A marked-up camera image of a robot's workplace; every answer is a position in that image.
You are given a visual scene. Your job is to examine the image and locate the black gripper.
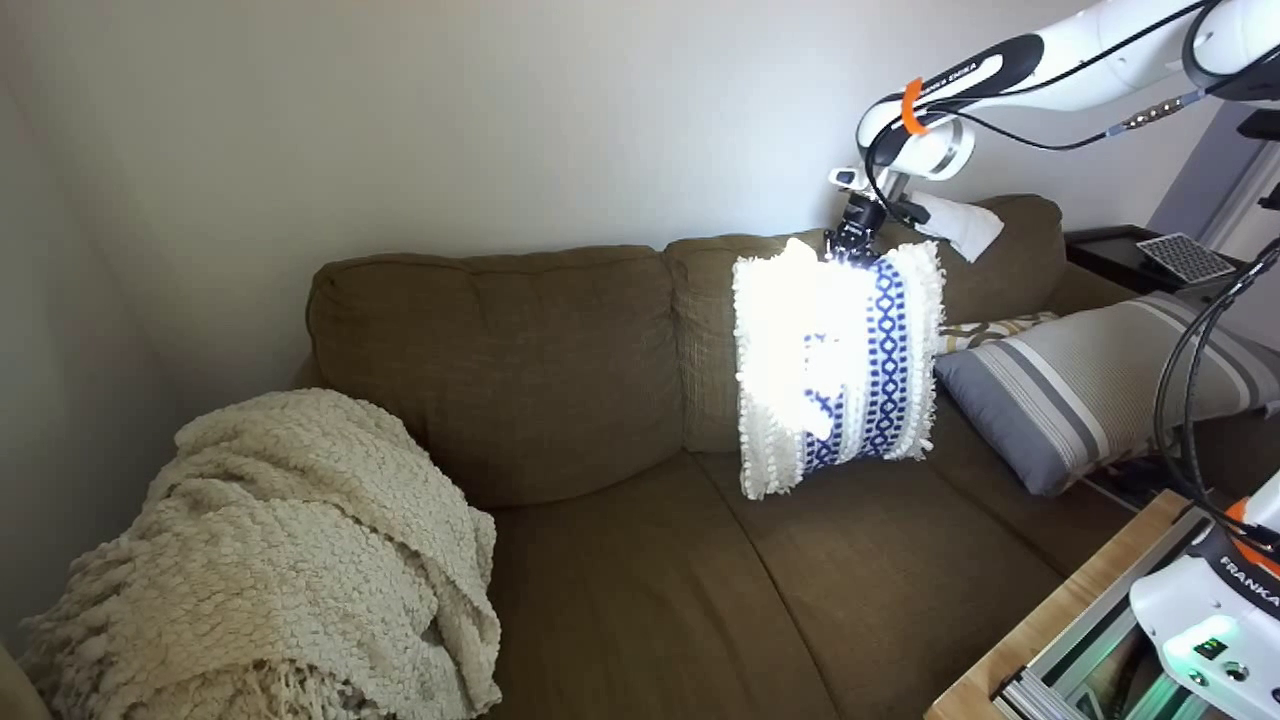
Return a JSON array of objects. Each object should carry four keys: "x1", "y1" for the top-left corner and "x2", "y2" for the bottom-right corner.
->
[{"x1": 823, "y1": 192, "x2": 894, "y2": 264}]

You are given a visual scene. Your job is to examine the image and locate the blue and white fringed pillow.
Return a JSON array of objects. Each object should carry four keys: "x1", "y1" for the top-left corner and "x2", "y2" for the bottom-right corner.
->
[{"x1": 727, "y1": 232, "x2": 951, "y2": 507}]

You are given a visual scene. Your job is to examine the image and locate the gray striped pillow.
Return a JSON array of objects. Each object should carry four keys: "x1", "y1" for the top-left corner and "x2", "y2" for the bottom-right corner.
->
[{"x1": 932, "y1": 293, "x2": 1280, "y2": 502}]

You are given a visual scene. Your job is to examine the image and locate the white robot base, green light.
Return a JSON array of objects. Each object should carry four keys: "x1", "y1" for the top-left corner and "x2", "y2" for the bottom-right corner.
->
[{"x1": 1126, "y1": 474, "x2": 1280, "y2": 720}]

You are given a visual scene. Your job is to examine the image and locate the tan circle patterned pillow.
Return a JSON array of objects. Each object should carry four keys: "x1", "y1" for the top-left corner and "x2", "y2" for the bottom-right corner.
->
[{"x1": 937, "y1": 309, "x2": 1064, "y2": 362}]

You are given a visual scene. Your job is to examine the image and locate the brown fabric sofa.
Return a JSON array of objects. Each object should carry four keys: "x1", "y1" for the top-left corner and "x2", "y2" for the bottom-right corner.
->
[{"x1": 295, "y1": 192, "x2": 1280, "y2": 720}]

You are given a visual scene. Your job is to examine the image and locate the black side table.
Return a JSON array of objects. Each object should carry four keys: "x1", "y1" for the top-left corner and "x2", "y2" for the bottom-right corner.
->
[{"x1": 1058, "y1": 222, "x2": 1248, "y2": 299}]

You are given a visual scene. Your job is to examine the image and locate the gray flat panel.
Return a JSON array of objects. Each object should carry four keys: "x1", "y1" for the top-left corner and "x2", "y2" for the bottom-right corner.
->
[{"x1": 1133, "y1": 230, "x2": 1242, "y2": 287}]

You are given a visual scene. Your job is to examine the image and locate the wooden table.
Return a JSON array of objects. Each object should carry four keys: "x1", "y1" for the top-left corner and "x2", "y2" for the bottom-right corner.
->
[{"x1": 925, "y1": 487, "x2": 1206, "y2": 720}]

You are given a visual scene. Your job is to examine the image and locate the cream knitted throw blanket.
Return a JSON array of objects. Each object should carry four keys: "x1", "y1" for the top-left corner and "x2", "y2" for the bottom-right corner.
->
[{"x1": 13, "y1": 384, "x2": 509, "y2": 720}]

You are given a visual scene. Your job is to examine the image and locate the black hanging cables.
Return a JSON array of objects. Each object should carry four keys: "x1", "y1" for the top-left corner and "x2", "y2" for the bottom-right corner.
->
[{"x1": 1149, "y1": 237, "x2": 1280, "y2": 540}]

